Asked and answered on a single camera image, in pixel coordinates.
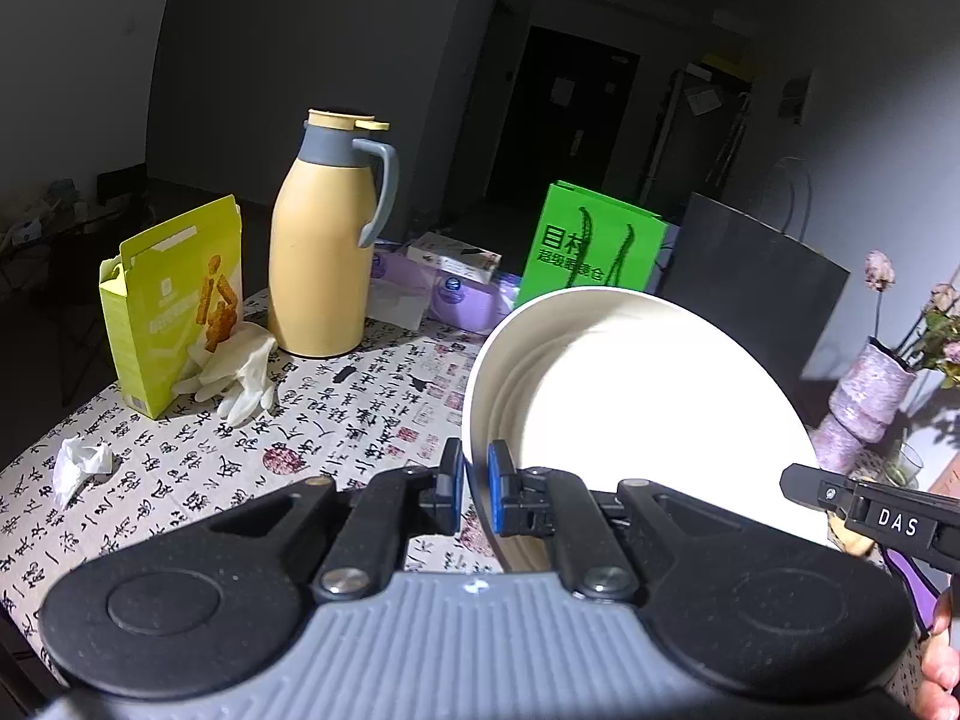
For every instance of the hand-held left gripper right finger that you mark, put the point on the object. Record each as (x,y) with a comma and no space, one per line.
(499,469)

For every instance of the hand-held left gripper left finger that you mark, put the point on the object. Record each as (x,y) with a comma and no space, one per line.
(450,469)

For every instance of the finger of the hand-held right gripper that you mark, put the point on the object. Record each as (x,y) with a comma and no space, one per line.
(814,486)

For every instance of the cream plate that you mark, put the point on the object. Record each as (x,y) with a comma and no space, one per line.
(660,405)

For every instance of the person's right hand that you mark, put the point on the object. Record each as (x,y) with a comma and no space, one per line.
(943,660)

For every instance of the clear glass cup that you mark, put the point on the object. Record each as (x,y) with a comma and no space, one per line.
(904,461)

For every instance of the purple ceramic vase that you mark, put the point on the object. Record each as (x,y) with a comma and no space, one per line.
(862,397)

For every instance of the purple tissue pack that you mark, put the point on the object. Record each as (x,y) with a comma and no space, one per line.
(465,300)

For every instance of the white tissue sheet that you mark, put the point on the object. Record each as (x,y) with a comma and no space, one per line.
(394,304)

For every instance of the small white box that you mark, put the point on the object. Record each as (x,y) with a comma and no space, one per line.
(450,259)

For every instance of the black paper bag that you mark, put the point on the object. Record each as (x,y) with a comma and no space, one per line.
(750,285)

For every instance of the white rubber glove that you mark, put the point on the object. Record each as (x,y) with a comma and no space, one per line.
(240,367)

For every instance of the green paper bag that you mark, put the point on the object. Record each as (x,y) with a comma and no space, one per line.
(570,240)

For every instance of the yellow thermos jug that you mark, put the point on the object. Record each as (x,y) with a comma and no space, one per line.
(315,255)

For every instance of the yellow-green snack box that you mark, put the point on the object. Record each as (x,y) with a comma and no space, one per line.
(165,315)

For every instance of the dark door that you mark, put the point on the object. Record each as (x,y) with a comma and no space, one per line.
(555,135)

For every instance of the grey refrigerator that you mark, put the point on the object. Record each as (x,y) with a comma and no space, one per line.
(690,150)

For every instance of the crumpled white tissue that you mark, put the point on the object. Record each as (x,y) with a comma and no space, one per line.
(79,461)

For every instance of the dark cluttered side table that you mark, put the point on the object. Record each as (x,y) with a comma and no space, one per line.
(67,217)

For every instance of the grey wall box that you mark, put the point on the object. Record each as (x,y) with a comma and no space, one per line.
(795,97)

